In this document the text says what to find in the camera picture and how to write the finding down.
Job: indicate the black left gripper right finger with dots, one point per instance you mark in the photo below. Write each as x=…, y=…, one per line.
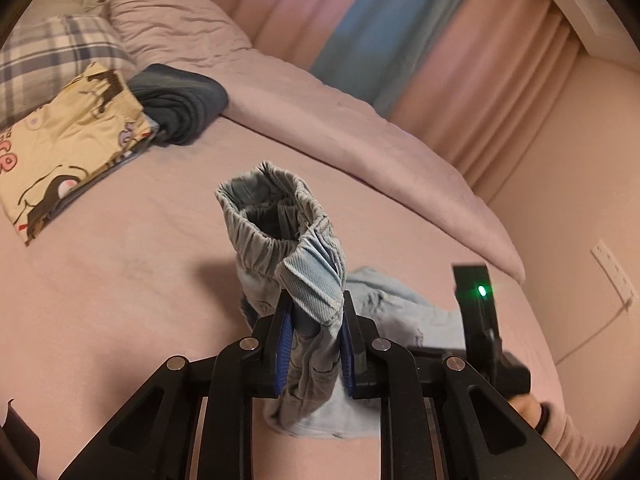
x=439, y=418

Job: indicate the white wall power strip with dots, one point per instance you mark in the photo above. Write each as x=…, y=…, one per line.
x=615, y=273

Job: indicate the pink bed sheet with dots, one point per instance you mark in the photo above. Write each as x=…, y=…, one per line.
x=140, y=268

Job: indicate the pink and blue curtain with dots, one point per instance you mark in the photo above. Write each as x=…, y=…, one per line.
x=472, y=79

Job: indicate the dark grey folded garment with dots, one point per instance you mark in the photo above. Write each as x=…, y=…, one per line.
x=182, y=104

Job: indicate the right hand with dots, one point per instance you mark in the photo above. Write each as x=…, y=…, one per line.
x=528, y=407

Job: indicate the light blue denim pants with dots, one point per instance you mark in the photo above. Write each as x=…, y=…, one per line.
x=284, y=242

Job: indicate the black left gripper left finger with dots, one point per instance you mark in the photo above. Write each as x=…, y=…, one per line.
x=194, y=419

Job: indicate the yellow cartoon print garment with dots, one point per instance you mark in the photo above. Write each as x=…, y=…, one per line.
x=53, y=155

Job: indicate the plaid pillow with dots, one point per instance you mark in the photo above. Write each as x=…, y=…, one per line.
x=39, y=59

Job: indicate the pink folded duvet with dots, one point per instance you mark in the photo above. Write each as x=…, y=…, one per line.
x=287, y=104

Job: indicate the pink sleeved right forearm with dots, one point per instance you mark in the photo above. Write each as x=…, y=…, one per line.
x=585, y=457

